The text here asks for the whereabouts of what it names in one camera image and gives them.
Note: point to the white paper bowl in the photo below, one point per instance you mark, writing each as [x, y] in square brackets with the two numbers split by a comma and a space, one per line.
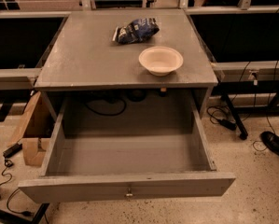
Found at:
[160, 61]

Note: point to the black shoe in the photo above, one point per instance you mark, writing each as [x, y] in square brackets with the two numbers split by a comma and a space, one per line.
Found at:
[271, 141]

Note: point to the metal drawer knob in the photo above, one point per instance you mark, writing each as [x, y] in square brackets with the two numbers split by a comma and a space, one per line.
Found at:
[129, 193]

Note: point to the black table leg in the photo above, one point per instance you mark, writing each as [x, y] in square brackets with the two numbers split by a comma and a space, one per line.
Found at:
[244, 133]

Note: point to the blue crumpled chip bag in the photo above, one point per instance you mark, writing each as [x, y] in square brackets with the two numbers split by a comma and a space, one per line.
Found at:
[137, 31]

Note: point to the grey wooden cabinet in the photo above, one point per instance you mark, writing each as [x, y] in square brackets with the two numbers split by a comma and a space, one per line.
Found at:
[84, 57]

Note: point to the cardboard box on floor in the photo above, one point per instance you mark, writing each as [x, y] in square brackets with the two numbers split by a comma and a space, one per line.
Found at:
[33, 131]

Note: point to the black power adapter with cable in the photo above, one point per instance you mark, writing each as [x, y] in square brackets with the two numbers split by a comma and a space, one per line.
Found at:
[219, 115]

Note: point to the open grey top drawer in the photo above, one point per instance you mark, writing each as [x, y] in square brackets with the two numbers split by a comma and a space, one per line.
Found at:
[156, 147]

